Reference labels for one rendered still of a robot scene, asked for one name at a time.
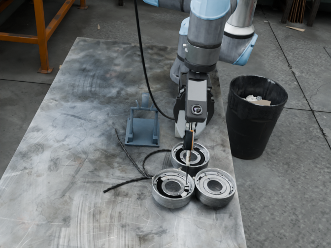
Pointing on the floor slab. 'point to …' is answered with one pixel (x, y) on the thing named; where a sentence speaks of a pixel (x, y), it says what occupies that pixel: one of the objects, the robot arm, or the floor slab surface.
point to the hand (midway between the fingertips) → (188, 135)
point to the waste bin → (252, 114)
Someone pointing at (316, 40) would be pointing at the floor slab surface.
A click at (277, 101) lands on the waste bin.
